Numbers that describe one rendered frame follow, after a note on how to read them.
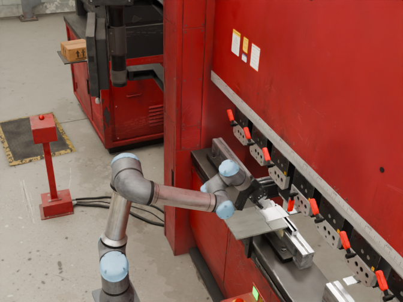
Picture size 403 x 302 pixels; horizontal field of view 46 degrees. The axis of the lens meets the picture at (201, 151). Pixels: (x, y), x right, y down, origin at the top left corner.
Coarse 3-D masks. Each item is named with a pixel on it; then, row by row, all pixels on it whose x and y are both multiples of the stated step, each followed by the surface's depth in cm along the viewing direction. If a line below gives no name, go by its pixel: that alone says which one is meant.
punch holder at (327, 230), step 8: (320, 208) 185; (328, 208) 180; (320, 216) 186; (328, 216) 181; (336, 216) 176; (320, 224) 187; (328, 224) 182; (336, 224) 177; (344, 224) 173; (320, 232) 188; (328, 232) 183; (336, 232) 178; (328, 240) 183; (336, 240) 178; (336, 248) 179
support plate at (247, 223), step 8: (248, 208) 228; (256, 208) 229; (232, 216) 223; (240, 216) 223; (248, 216) 223; (256, 216) 223; (232, 224) 218; (240, 224) 218; (248, 224) 218; (256, 224) 219; (264, 224) 219; (272, 224) 219; (280, 224) 219; (232, 232) 213; (240, 232) 213; (248, 232) 213; (256, 232) 214; (264, 232) 215
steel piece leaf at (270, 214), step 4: (268, 208) 229; (272, 208) 229; (260, 212) 223; (264, 212) 226; (268, 212) 226; (272, 212) 226; (276, 212) 226; (260, 216) 223; (264, 216) 223; (268, 216) 223; (272, 216) 224; (276, 216) 224; (280, 216) 224; (264, 220) 220; (268, 220) 221; (272, 220) 221
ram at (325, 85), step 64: (256, 0) 207; (320, 0) 164; (384, 0) 136; (320, 64) 170; (384, 64) 140; (320, 128) 177; (384, 128) 145; (320, 192) 184; (384, 192) 149; (384, 256) 154
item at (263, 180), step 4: (268, 176) 277; (260, 180) 274; (264, 180) 276; (268, 180) 273; (272, 180) 273; (264, 184) 273; (268, 184) 273; (272, 184) 274; (276, 184) 274; (264, 188) 274; (268, 188) 275; (272, 188) 276; (276, 188) 277; (268, 192) 276; (272, 192) 278; (276, 192) 279; (268, 196) 278; (272, 196) 278; (276, 196) 279
